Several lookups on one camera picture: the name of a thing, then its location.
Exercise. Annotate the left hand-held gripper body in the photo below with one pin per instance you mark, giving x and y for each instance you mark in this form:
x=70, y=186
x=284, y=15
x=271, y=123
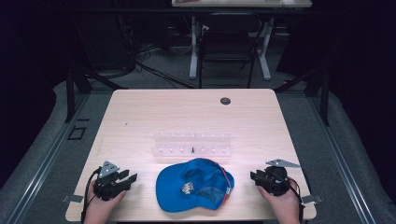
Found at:
x=107, y=186

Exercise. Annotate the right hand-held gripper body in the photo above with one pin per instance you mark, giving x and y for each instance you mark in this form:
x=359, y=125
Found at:
x=275, y=182

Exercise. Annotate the blue baseball cap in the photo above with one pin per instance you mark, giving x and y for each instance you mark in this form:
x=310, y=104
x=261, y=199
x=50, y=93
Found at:
x=177, y=189

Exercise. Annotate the person's left hand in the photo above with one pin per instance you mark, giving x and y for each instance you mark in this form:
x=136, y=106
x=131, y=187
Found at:
x=99, y=210

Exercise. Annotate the person's right hand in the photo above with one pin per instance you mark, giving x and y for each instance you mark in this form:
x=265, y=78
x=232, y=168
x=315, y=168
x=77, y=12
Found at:
x=285, y=208

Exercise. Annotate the grey tape strip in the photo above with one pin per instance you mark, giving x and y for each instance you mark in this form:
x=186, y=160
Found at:
x=312, y=199
x=72, y=198

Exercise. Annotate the clear acrylic peg rack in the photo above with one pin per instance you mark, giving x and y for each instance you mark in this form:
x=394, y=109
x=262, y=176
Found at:
x=193, y=144

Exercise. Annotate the round dark table grommet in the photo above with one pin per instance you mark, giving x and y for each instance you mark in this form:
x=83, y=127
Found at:
x=225, y=100

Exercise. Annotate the black metal stand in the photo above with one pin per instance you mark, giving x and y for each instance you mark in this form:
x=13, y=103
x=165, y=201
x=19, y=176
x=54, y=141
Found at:
x=71, y=93
x=325, y=96

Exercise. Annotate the black chair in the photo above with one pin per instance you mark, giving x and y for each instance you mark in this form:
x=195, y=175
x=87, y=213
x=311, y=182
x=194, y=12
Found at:
x=225, y=43

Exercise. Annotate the white desk with legs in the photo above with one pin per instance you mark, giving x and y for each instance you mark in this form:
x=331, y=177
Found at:
x=236, y=3

